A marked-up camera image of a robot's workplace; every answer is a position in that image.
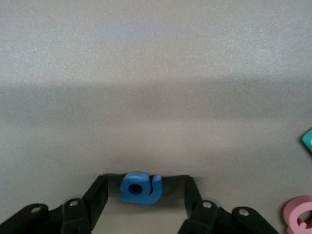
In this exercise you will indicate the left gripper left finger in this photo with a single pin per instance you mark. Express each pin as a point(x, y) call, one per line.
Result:
point(73, 217)

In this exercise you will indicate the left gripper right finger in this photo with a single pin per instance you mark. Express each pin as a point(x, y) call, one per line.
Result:
point(209, 219)

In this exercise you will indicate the blue foam small a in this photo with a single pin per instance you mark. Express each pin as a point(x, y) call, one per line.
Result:
point(148, 197)

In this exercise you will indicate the pink foam capital Q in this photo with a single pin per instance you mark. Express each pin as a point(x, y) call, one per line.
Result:
point(291, 214)

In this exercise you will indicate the teal foam capital R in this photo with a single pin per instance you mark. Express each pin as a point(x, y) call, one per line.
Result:
point(308, 142)

